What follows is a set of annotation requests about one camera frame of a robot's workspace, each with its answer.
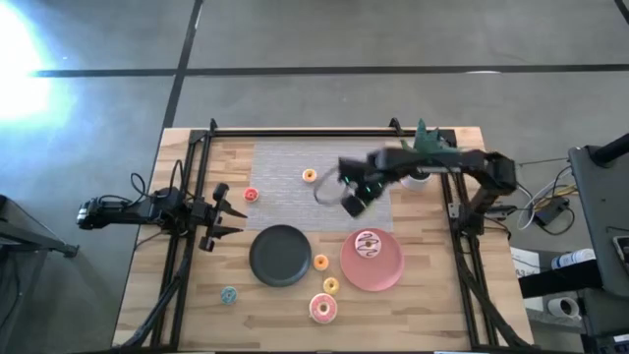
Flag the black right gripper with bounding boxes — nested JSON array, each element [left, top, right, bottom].
[[337, 149, 394, 218]]

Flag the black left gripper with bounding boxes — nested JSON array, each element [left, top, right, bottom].
[[189, 182, 249, 253]]

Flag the large pink sprinkled donut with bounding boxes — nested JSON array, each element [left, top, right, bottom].
[[308, 292, 339, 325]]

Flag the large white chocolate-drizzled donut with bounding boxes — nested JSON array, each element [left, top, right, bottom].
[[354, 230, 382, 260]]

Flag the black round plate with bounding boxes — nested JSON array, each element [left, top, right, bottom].
[[248, 224, 314, 288]]

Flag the grey woven placemat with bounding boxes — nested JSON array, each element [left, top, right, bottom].
[[245, 139, 394, 233]]

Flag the green plant in white pot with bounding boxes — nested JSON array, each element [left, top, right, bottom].
[[398, 117, 461, 193]]

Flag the pink round plate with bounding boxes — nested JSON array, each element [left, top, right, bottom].
[[339, 227, 406, 293]]

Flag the black plug connector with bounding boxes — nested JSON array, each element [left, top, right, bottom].
[[484, 205, 518, 220]]

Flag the white paper sheet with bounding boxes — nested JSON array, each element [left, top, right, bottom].
[[509, 245, 542, 279]]

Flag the black metal stand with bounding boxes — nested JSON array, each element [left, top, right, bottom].
[[0, 194, 81, 260]]

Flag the black power adapter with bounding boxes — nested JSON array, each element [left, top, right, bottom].
[[533, 197, 571, 227]]

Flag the black shelf bar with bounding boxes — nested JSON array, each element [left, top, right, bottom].
[[518, 272, 604, 300]]

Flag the white bottle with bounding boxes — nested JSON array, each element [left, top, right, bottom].
[[549, 248, 597, 270]]

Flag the grey metal cart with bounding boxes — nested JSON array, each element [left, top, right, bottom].
[[568, 145, 629, 299]]

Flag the black pole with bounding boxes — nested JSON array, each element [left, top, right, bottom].
[[589, 132, 629, 166]]

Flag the dark phone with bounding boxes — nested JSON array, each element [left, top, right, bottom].
[[612, 234, 629, 269]]

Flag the dark grey box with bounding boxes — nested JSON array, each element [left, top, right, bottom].
[[577, 287, 629, 340]]

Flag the black aluminium table frame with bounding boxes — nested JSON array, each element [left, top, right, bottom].
[[120, 117, 533, 351]]

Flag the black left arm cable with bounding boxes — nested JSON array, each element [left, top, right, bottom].
[[128, 159, 198, 203]]

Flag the white cable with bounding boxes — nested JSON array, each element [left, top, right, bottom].
[[515, 166, 574, 231]]

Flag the thin black cable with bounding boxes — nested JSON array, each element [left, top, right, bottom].
[[515, 155, 571, 167]]

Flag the yellow cable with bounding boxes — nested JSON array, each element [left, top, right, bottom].
[[533, 184, 579, 210]]

